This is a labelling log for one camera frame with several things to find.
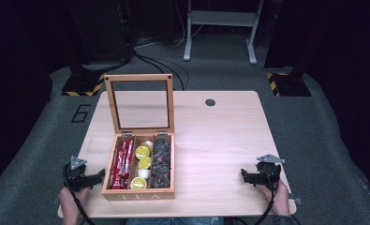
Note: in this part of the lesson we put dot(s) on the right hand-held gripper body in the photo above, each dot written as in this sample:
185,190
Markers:
267,175

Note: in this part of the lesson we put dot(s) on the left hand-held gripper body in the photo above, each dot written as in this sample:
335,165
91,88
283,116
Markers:
77,179

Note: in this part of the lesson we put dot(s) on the wooden box with glass lid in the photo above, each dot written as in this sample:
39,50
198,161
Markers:
142,197

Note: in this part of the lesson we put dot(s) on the person's left hand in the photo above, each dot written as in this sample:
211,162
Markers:
71,200

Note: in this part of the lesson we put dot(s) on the row of red stick packets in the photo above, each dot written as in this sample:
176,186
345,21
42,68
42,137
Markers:
121,167

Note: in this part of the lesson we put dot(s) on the yellow-lidded white capsule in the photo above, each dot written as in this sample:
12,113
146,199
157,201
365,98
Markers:
145,163
142,152
138,183

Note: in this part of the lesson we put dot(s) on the white capsule cup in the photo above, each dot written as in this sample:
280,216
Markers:
144,173

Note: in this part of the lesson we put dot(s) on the pile of dark capsules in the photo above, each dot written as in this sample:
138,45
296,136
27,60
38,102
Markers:
160,163

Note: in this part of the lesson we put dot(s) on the person's blue jeans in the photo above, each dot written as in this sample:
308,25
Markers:
174,221

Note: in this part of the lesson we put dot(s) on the black equipment column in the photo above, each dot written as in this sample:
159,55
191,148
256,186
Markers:
101,31

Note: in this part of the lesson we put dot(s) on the white metal stand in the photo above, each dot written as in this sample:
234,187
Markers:
221,18

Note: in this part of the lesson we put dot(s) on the grey metal bracket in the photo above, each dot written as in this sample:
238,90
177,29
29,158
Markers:
295,199

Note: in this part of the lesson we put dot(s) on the black-yellow striped base plate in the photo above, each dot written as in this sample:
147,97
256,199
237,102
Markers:
287,84
82,86

